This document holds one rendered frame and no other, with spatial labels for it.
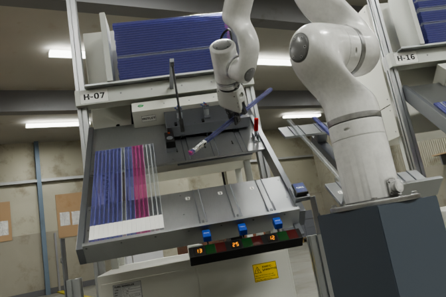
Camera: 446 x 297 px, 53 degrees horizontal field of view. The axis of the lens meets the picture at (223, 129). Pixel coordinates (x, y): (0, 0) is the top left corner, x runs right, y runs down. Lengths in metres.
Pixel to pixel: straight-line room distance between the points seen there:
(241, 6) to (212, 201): 0.63
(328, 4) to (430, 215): 0.53
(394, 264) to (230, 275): 0.89
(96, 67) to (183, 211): 0.98
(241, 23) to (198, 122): 0.54
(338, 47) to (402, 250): 0.43
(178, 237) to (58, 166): 9.60
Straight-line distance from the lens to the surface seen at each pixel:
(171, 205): 1.48
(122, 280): 1.70
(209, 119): 1.80
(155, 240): 1.38
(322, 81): 1.00
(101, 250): 1.40
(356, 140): 0.98
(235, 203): 1.47
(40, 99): 7.63
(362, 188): 0.98
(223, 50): 1.41
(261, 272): 1.73
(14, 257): 10.61
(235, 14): 1.40
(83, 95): 1.98
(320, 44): 0.98
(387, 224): 0.92
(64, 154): 11.00
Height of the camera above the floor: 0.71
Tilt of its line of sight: 12 degrees up
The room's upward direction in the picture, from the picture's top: 10 degrees counter-clockwise
